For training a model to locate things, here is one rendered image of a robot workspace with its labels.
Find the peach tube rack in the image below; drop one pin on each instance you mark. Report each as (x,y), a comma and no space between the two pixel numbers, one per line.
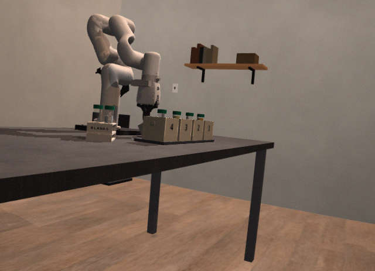
(101,131)

